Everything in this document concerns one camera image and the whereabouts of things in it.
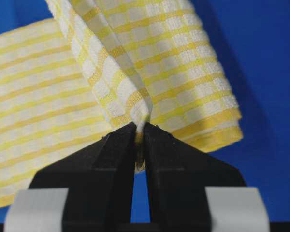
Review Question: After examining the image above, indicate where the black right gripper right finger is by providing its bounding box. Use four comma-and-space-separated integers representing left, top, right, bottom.
144, 123, 246, 232

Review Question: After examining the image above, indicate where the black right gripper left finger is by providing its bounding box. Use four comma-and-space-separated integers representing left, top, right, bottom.
29, 122, 136, 232

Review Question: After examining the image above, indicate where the yellow white striped towel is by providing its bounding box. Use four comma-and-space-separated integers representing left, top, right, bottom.
0, 0, 243, 208

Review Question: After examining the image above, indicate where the blue table cloth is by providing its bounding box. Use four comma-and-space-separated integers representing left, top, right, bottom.
0, 0, 290, 222

